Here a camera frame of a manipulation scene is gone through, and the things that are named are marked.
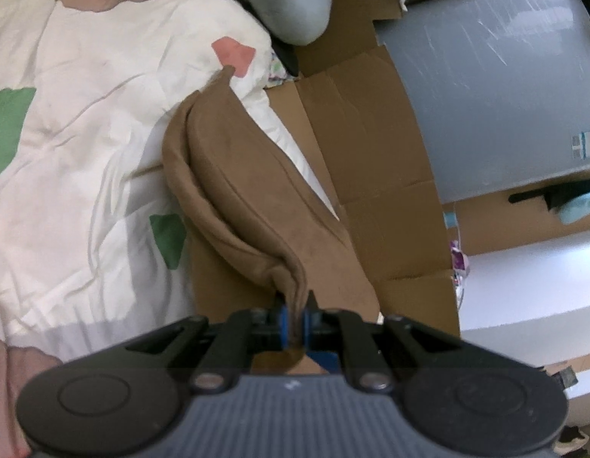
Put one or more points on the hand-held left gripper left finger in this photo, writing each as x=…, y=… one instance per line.
x=285, y=327

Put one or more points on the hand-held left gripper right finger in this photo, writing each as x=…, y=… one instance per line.
x=306, y=329

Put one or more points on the brown printed t-shirt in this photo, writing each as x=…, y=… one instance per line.
x=256, y=200

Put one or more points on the pink printed plastic bag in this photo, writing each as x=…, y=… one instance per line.
x=460, y=260

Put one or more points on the flat cardboard sheet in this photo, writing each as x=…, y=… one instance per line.
x=371, y=143

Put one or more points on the upright cardboard panel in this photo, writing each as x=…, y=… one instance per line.
x=514, y=229

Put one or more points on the floral bed sheet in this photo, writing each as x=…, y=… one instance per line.
x=275, y=64

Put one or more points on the cream printed blanket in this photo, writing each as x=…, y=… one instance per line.
x=85, y=129

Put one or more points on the grey neck pillow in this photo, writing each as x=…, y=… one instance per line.
x=285, y=4

